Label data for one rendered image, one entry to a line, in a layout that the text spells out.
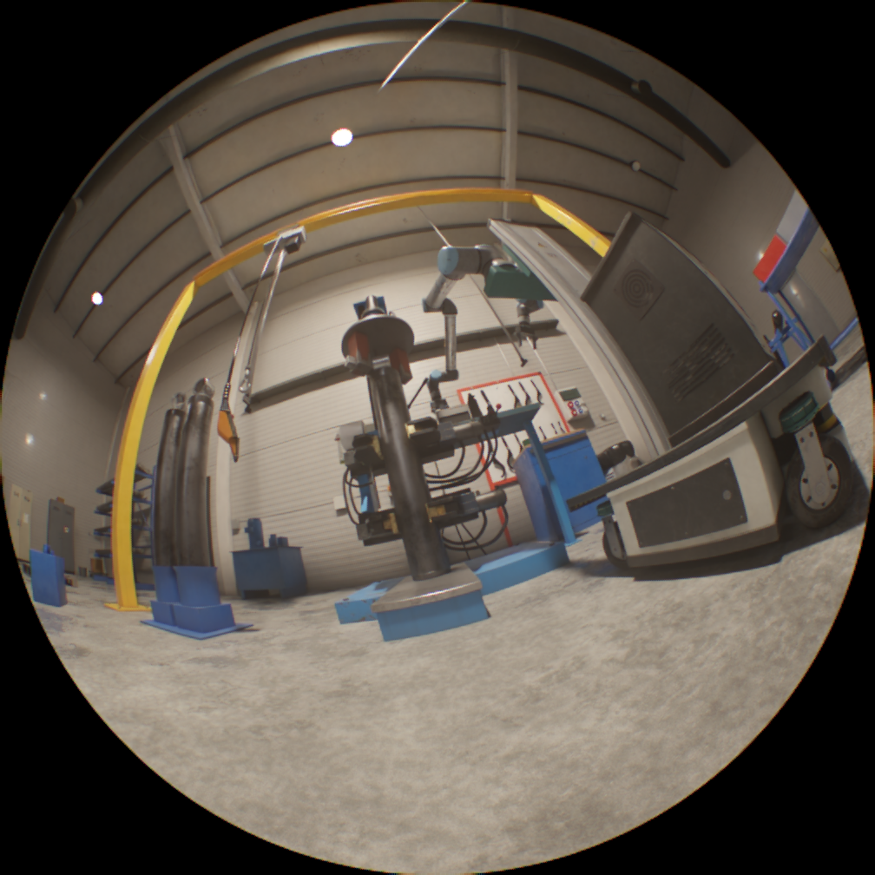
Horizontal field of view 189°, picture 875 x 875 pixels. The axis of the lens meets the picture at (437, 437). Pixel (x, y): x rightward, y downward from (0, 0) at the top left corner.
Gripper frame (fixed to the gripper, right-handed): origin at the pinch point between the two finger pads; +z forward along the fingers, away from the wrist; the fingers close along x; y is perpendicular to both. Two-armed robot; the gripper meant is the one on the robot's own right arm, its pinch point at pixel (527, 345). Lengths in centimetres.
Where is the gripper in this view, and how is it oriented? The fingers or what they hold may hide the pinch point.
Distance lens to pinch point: 194.5
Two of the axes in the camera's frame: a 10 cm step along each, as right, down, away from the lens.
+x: 9.5, -0.2, 3.2
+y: 3.1, -0.4, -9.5
